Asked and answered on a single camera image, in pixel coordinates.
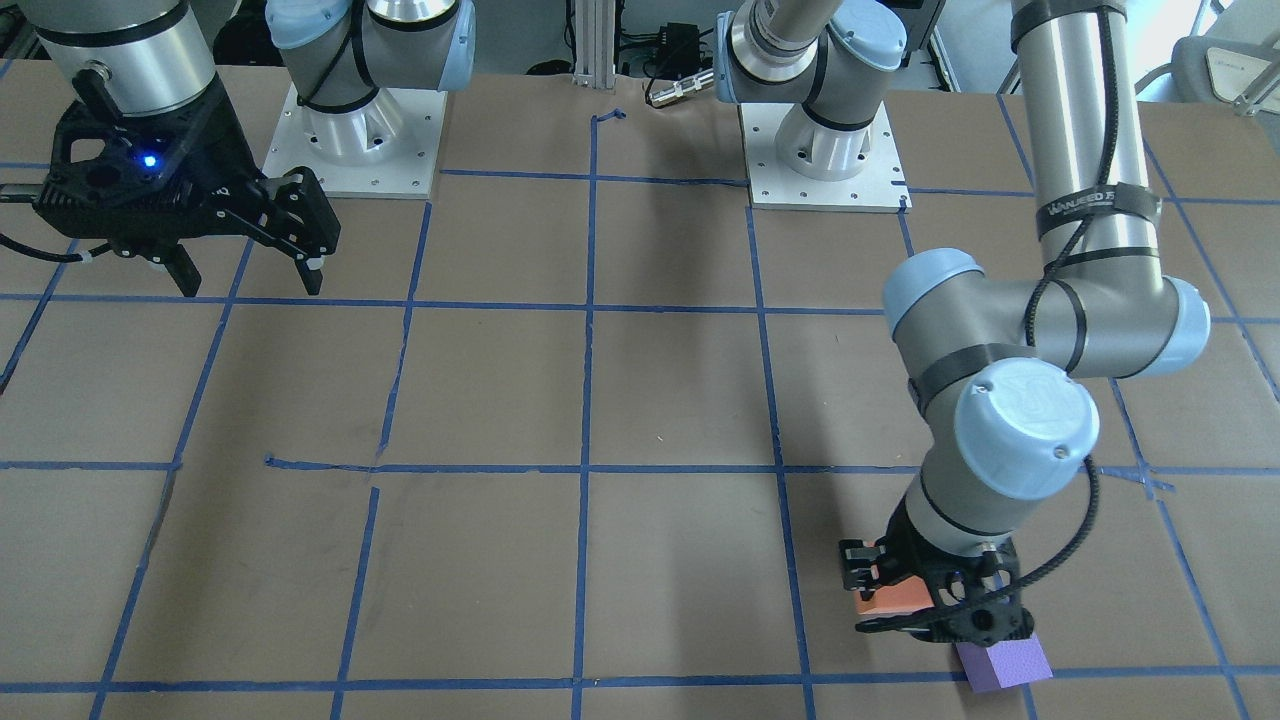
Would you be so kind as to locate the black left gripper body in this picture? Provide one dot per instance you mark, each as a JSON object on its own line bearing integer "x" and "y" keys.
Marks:
{"x": 905, "y": 541}

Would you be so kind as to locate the aluminium frame post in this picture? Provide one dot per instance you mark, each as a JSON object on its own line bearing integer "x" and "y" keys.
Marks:
{"x": 594, "y": 35}

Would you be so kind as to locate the purple foam cube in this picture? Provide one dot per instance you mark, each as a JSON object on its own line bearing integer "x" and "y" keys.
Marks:
{"x": 1004, "y": 665}

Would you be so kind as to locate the orange foam cube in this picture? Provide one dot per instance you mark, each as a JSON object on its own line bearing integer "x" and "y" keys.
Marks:
{"x": 909, "y": 595}

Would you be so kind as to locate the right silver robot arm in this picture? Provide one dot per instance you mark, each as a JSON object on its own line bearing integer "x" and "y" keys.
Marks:
{"x": 156, "y": 55}

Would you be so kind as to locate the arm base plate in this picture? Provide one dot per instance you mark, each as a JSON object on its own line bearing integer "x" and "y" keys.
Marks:
{"x": 795, "y": 164}
{"x": 387, "y": 150}

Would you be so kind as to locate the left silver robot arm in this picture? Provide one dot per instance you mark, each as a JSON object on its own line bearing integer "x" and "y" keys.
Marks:
{"x": 1008, "y": 491}

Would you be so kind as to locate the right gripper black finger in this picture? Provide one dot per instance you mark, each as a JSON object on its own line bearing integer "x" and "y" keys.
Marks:
{"x": 309, "y": 264}
{"x": 182, "y": 269}

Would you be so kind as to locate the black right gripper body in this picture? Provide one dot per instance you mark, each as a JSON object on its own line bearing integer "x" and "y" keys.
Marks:
{"x": 222, "y": 150}

